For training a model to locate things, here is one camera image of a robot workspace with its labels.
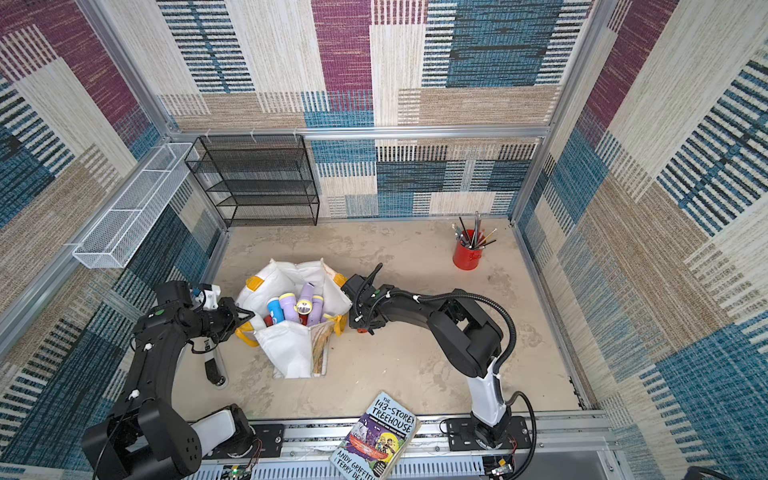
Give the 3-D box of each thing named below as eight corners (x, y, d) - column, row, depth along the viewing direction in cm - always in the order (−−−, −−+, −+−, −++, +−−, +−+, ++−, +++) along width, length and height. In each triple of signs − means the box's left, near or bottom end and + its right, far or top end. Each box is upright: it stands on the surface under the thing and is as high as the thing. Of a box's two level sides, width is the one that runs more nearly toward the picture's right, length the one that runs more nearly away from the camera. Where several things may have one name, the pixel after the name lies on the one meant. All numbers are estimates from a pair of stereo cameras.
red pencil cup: (449, 263, 110) (455, 241, 101) (459, 248, 114) (465, 226, 105) (472, 274, 107) (480, 253, 98) (481, 258, 111) (489, 237, 102)
